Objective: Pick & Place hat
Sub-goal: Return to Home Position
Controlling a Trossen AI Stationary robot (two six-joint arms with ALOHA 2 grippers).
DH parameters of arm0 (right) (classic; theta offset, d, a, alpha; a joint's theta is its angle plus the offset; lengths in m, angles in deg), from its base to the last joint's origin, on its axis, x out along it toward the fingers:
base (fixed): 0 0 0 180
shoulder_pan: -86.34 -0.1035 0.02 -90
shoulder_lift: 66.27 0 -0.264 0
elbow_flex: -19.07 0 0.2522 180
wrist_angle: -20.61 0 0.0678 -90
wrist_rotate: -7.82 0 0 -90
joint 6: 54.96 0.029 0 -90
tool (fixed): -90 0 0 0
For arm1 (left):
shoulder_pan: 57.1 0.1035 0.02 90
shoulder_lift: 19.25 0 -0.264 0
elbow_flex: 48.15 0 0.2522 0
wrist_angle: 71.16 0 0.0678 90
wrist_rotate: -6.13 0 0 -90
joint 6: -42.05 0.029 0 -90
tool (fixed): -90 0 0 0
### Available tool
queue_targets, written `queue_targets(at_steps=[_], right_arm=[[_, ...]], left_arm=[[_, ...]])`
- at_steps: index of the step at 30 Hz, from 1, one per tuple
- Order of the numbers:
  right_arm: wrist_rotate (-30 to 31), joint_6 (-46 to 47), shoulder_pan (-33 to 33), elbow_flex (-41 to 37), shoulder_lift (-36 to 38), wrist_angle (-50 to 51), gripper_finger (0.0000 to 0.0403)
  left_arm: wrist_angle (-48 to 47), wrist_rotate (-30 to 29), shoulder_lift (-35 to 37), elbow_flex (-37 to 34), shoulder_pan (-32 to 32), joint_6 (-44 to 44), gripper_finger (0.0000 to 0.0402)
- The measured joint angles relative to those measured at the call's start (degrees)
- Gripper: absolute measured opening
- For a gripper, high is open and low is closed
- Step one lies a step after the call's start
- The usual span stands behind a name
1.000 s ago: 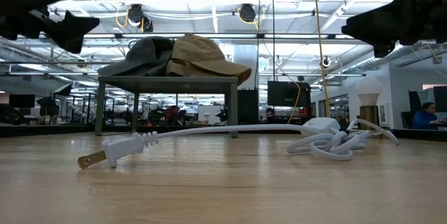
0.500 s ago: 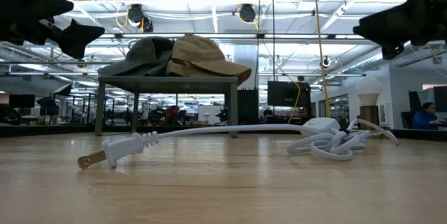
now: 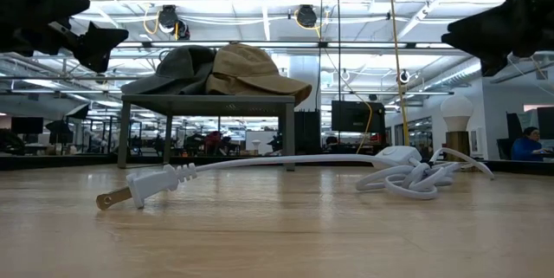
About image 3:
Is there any grey perforated metal shelf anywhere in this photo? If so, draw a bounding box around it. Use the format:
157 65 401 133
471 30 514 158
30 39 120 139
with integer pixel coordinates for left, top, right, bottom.
117 94 296 171

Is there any grey baseball cap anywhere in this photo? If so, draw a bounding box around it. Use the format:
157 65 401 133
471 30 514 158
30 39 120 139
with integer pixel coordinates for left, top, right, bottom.
120 72 183 96
154 45 217 96

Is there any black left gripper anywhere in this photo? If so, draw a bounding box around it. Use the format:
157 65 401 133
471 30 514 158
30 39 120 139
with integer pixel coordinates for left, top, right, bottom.
0 0 130 74

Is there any black ceiling cable reel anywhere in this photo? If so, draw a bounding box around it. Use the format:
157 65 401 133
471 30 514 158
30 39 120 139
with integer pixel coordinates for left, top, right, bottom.
295 4 319 29
157 4 191 42

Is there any black hanging cable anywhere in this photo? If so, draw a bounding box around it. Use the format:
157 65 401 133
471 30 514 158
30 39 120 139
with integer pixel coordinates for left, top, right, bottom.
335 0 342 101

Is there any black monitor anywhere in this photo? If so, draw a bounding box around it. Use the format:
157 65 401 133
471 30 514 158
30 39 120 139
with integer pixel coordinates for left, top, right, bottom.
331 100 386 134

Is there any white bulb lamp, wooden base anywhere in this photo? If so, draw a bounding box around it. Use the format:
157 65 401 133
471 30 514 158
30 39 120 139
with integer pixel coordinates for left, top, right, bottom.
440 94 475 161

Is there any yellow hanging power cable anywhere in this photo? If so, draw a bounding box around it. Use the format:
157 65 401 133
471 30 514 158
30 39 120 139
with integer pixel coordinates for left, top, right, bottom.
387 0 410 145

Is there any black cabinet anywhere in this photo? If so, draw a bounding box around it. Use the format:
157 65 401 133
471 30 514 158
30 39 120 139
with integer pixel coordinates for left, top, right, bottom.
293 110 322 152

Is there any white power cord with plug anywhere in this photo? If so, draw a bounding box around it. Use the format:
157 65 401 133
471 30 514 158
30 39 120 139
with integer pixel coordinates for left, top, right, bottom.
95 145 495 210

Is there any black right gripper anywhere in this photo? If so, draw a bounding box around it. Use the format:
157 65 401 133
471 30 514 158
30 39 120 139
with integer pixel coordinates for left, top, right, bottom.
441 0 554 78

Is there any person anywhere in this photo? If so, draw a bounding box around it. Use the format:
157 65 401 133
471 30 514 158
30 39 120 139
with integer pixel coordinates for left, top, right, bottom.
511 126 547 161

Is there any tan baseball cap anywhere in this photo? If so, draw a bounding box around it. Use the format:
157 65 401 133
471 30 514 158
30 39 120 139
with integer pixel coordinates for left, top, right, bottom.
210 42 312 107
205 74 278 96

